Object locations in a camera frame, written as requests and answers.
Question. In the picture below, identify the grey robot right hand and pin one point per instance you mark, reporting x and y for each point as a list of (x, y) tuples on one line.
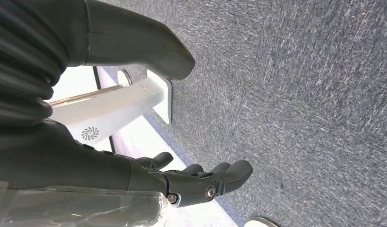
[(71, 163)]

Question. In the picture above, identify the grey kiosk stand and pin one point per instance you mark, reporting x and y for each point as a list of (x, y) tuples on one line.
[(118, 106)]

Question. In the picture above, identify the round white disc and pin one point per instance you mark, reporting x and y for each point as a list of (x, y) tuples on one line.
[(259, 223)]

